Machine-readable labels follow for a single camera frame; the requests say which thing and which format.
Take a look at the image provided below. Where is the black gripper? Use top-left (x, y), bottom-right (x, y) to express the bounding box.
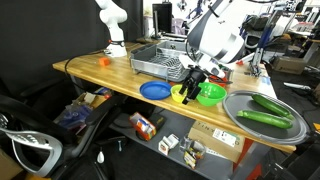
top-left (178, 67), bottom-right (208, 105)

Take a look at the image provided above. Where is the green plastic bowl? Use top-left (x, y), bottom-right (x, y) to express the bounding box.
top-left (195, 81), bottom-right (228, 108)

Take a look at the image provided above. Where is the colourful snack packet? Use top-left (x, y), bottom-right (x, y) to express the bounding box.
top-left (183, 141), bottom-right (206, 170)

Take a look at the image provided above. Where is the blue plastic plate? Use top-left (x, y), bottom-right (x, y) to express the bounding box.
top-left (139, 80), bottom-right (173, 101)

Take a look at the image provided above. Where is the orange block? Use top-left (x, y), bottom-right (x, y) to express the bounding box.
top-left (98, 56), bottom-right (111, 67)

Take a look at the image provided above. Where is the yellow plastic bowl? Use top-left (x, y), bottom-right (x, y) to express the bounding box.
top-left (170, 84), bottom-right (188, 104)

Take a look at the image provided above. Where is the black flat pouch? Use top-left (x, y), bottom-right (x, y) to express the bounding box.
top-left (148, 113), bottom-right (168, 132)

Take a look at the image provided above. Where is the green zucchini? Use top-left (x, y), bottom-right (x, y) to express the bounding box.
top-left (251, 93), bottom-right (296, 121)
top-left (236, 109), bottom-right (294, 130)

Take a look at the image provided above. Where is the gray round tray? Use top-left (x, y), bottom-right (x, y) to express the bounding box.
top-left (221, 90), bottom-right (311, 146)

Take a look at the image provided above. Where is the small white box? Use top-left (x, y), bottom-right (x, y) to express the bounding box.
top-left (158, 133), bottom-right (180, 156)

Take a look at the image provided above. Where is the gray lower shelf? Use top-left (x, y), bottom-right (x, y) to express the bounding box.
top-left (109, 109), bottom-right (236, 180)

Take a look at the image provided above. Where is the black backdrop curtain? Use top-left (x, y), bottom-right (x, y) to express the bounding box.
top-left (0, 0), bottom-right (144, 101)

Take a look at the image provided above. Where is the flat cardboard box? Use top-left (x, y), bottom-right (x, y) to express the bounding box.
top-left (272, 55), bottom-right (307, 75)

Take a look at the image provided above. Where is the black computer monitor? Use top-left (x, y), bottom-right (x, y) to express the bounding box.
top-left (151, 2), bottom-right (174, 34)

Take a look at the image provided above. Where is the orange carton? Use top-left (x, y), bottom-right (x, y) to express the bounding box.
top-left (128, 111), bottom-right (158, 142)

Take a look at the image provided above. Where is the brown cardboard box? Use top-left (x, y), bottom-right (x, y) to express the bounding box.
top-left (187, 120), bottom-right (247, 164)

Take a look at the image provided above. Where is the box with plastic bag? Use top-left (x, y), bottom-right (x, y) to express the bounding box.
top-left (54, 87), bottom-right (114, 133)

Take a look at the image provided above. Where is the blue post stand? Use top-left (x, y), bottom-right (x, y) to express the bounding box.
top-left (248, 9), bottom-right (279, 78)

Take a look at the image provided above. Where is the orange plastic bowl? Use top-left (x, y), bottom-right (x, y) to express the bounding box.
top-left (209, 75), bottom-right (230, 88)

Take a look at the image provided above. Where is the clear glass jar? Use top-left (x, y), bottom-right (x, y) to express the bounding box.
top-left (179, 134), bottom-right (193, 153)

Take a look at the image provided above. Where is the black office chair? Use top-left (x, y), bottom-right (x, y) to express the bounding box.
top-left (0, 92), bottom-right (129, 178)

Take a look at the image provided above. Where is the black table cable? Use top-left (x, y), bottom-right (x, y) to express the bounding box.
top-left (63, 49), bottom-right (108, 96)

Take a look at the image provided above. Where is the gray dish rack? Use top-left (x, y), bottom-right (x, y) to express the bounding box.
top-left (129, 40), bottom-right (201, 84)

